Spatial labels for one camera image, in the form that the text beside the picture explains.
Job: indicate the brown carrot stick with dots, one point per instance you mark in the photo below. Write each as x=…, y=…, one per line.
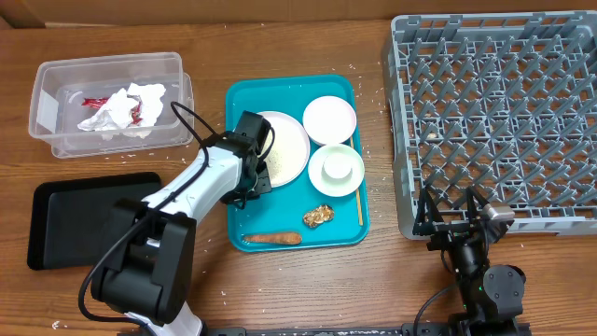
x=279, y=238

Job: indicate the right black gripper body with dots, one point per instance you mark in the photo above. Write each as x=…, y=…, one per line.
x=449, y=234

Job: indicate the small white cup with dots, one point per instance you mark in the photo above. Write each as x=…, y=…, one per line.
x=337, y=166

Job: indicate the black plastic tray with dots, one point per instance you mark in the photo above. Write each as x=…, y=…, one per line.
x=68, y=217

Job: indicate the white tissue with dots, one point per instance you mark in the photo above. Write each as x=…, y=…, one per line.
x=149, y=104
x=100, y=122

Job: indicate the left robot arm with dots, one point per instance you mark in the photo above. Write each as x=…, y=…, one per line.
x=147, y=249

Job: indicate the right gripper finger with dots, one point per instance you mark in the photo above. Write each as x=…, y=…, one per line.
x=427, y=216
x=474, y=201

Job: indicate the white bowl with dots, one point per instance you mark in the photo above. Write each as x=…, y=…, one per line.
x=329, y=120

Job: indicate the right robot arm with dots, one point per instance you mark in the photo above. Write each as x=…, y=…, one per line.
x=491, y=295

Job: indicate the large white plate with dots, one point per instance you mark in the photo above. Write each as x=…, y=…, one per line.
x=290, y=151

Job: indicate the red snack wrapper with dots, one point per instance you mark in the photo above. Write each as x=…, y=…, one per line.
x=122, y=110

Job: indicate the teal serving tray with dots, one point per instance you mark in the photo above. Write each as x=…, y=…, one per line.
x=283, y=208

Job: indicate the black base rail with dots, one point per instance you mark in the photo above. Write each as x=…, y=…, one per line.
x=317, y=331

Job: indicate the golden brown food scrap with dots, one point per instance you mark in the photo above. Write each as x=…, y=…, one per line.
x=318, y=216

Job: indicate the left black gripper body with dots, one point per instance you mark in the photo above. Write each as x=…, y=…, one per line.
x=250, y=187

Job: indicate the grey dishwasher rack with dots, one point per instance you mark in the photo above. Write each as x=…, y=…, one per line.
x=502, y=102

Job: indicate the wooden chopstick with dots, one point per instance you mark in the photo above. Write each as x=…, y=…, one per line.
x=357, y=194

